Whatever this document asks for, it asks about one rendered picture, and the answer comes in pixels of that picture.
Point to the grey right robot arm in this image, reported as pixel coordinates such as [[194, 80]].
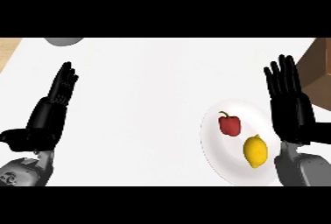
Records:
[[303, 167]]

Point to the brown cardboard box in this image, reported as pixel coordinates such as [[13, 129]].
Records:
[[318, 73]]

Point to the red bell pepper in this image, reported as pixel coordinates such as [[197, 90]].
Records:
[[229, 124]]

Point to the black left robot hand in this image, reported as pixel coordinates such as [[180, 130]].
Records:
[[45, 116]]

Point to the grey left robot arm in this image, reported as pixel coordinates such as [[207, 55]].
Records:
[[25, 170]]

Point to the white round plate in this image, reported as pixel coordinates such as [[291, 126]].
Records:
[[235, 143]]

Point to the grey round object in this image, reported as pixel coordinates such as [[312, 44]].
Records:
[[64, 41]]

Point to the pale wooden board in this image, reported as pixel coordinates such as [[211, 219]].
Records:
[[6, 51]]

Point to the yellow lemon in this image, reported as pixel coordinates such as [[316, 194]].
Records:
[[256, 151]]

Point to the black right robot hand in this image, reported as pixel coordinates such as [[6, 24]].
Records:
[[291, 110]]

